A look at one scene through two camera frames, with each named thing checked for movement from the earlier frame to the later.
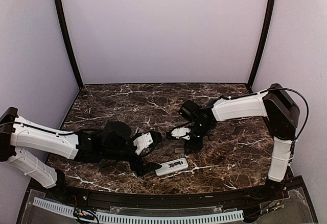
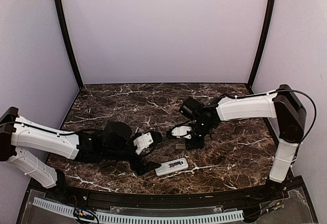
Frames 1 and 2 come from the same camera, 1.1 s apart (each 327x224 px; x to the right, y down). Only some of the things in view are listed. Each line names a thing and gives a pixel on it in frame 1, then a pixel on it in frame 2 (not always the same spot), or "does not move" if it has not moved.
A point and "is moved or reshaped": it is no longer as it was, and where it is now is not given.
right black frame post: [272, 2] does not move
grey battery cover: [179, 150] is moved or reshaped
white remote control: [171, 166] does not move
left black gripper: [147, 168] does not move
